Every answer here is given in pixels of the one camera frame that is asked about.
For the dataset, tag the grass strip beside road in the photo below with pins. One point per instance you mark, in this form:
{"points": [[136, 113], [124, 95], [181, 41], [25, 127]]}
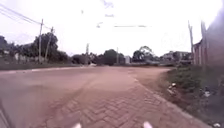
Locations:
{"points": [[30, 66]]}

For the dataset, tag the tree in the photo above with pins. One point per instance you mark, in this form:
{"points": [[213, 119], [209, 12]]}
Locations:
{"points": [[144, 55]]}

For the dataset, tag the row of low trees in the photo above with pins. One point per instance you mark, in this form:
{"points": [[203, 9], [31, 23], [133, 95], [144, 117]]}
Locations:
{"points": [[110, 57]]}

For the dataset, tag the tall utility pole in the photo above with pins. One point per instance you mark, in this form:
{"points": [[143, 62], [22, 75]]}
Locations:
{"points": [[40, 43]]}

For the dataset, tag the building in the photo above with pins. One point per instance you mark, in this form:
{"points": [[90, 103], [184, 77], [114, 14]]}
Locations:
{"points": [[215, 43], [176, 56]]}

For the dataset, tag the red brick path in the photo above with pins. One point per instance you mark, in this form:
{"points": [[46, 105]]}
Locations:
{"points": [[113, 106]]}

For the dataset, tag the group of dark trees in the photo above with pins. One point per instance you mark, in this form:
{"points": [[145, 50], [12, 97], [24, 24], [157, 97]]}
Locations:
{"points": [[50, 45]]}

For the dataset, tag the grass verge with litter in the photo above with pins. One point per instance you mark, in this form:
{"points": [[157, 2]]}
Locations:
{"points": [[190, 80]]}

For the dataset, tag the robot's own part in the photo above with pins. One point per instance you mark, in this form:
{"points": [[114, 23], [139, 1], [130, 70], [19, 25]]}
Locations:
{"points": [[147, 125], [77, 125]]}

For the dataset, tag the leaning utility pole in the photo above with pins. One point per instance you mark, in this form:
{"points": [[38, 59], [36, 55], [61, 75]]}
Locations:
{"points": [[48, 43]]}

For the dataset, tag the brown dirt road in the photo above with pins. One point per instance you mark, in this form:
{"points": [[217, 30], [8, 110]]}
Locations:
{"points": [[50, 86]]}

